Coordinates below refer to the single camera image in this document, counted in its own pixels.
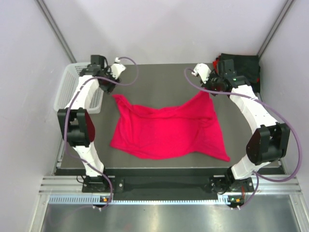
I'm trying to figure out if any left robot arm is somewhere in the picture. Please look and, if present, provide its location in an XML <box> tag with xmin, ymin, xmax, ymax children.
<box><xmin>57</xmin><ymin>55</ymin><xmax>125</xmax><ymax>192</ymax></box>

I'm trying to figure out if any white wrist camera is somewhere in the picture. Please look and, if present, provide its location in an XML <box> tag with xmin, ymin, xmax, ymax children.
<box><xmin>111</xmin><ymin>58</ymin><xmax>126</xmax><ymax>80</ymax></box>
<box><xmin>191</xmin><ymin>63</ymin><xmax>211</xmax><ymax>84</ymax></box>

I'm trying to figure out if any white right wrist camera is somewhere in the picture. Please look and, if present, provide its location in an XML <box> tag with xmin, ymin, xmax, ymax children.
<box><xmin>191</xmin><ymin>63</ymin><xmax>211</xmax><ymax>84</ymax></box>

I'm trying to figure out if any black folded t shirt top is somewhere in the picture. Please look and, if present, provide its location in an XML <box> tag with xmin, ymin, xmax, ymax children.
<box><xmin>217</xmin><ymin>53</ymin><xmax>261</xmax><ymax>83</ymax></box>

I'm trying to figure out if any aluminium corner post right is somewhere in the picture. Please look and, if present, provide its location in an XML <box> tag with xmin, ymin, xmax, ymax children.
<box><xmin>257</xmin><ymin>0</ymin><xmax>296</xmax><ymax>59</ymax></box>

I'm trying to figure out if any pink t shirt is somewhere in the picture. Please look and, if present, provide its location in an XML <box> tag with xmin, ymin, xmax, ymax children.
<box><xmin>110</xmin><ymin>91</ymin><xmax>230</xmax><ymax>162</ymax></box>

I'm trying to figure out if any aluminium corner post left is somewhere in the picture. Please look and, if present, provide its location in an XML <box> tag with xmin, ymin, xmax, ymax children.
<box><xmin>35</xmin><ymin>0</ymin><xmax>77</xmax><ymax>63</ymax></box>

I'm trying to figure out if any white plastic basket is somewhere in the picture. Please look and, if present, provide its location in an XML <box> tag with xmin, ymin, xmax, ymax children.
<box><xmin>54</xmin><ymin>62</ymin><xmax>103</xmax><ymax>114</ymax></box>

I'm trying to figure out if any aluminium corner post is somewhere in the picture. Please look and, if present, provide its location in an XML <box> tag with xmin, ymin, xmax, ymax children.
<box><xmin>257</xmin><ymin>0</ymin><xmax>296</xmax><ymax>59</ymax></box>
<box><xmin>35</xmin><ymin>0</ymin><xmax>77</xmax><ymax>63</ymax></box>

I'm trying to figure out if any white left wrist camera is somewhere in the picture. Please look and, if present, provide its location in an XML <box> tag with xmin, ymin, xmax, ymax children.
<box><xmin>111</xmin><ymin>58</ymin><xmax>126</xmax><ymax>80</ymax></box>

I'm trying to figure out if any slotted grey cable duct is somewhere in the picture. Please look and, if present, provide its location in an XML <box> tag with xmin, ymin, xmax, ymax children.
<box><xmin>48</xmin><ymin>195</ymin><xmax>244</xmax><ymax>206</ymax></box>

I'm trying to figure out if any aluminium frame rail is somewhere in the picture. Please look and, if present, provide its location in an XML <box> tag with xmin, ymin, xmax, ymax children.
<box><xmin>39</xmin><ymin>176</ymin><xmax>302</xmax><ymax>195</ymax></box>

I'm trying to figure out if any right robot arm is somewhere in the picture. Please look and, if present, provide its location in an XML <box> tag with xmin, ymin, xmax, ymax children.
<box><xmin>192</xmin><ymin>59</ymin><xmax>290</xmax><ymax>191</ymax></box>

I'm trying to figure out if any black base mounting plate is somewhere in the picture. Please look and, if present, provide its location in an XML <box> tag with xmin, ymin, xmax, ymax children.
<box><xmin>82</xmin><ymin>168</ymin><xmax>253</xmax><ymax>200</ymax></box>

